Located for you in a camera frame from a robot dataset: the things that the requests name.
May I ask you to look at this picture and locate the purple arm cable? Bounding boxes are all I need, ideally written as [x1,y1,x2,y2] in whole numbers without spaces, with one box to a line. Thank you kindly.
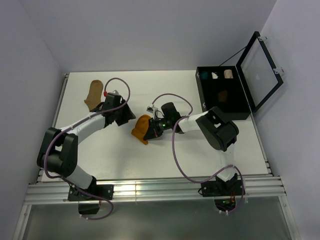
[151,93,247,216]
[43,77,131,180]

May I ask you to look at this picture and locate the black storage box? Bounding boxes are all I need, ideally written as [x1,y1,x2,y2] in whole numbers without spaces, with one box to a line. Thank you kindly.
[195,66,251,121]

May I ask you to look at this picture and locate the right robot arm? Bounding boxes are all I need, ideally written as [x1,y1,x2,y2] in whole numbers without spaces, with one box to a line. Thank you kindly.
[142,102,239,195]

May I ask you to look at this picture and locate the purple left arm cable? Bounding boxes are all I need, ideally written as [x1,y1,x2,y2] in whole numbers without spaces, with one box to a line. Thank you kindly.
[43,77,131,180]

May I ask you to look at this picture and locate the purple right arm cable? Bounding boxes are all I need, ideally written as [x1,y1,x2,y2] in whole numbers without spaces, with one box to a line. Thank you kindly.
[151,93,247,216]

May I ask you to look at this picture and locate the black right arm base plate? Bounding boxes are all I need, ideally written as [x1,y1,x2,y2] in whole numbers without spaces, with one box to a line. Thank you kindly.
[198,180,243,197]

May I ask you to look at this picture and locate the dark brown striped-cuff sock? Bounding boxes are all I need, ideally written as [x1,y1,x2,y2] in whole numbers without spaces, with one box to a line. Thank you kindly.
[217,90,228,103]

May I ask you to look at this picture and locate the teal rolled sock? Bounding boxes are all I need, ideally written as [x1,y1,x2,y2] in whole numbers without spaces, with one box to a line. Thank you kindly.
[200,71,210,80]

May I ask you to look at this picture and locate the glass box lid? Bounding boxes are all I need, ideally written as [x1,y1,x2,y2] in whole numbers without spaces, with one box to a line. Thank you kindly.
[235,31,284,113]

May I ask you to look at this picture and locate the mustard yellow striped-cuff sock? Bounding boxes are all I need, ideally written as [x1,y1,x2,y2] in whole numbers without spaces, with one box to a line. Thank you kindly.
[131,114,152,145]

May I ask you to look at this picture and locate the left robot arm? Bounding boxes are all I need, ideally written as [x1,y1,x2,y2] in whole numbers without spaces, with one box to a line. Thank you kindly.
[36,92,136,200]

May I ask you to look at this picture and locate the tan ribbed sock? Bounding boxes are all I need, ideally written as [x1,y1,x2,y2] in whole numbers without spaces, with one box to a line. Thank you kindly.
[84,79,104,111]

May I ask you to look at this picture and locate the aluminium front frame rails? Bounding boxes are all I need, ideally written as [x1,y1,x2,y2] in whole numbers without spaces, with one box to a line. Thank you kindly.
[23,175,287,205]

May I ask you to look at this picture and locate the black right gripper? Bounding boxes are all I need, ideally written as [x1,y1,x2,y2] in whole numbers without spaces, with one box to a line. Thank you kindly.
[144,116,172,140]

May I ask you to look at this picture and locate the aluminium table edge rail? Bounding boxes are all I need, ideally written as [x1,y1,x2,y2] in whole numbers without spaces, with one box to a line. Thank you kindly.
[35,73,70,184]

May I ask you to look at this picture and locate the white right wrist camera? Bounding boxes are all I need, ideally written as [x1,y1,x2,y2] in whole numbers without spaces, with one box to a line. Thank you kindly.
[146,104,165,120]

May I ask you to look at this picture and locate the beige rolled sock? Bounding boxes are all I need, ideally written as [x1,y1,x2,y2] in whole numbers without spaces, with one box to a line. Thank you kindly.
[224,69,234,79]

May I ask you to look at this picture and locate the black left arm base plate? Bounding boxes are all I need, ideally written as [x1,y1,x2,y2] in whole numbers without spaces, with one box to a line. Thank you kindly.
[67,184,114,202]

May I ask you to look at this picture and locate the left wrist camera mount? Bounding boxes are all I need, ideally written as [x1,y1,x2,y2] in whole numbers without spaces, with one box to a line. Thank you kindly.
[103,90,120,98]

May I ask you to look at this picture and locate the white rolled sock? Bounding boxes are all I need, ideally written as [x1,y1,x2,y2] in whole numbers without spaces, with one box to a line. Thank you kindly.
[211,72,218,79]

